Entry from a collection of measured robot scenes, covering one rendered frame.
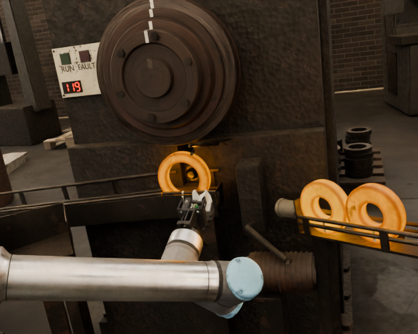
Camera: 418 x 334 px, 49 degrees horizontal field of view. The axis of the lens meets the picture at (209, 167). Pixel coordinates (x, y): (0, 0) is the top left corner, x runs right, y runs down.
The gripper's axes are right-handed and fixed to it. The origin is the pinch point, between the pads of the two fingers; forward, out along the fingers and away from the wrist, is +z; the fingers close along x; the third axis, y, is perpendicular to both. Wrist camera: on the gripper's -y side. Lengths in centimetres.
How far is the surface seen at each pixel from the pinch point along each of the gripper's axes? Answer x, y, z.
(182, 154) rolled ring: 12.3, 3.4, 19.0
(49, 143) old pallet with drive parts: 336, -179, 334
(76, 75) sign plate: 53, 28, 37
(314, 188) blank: -32.0, 0.8, 2.1
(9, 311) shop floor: 127, -84, 13
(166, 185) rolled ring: 19.8, -7.4, 15.5
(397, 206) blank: -53, 5, -11
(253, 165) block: -12.3, -0.1, 15.8
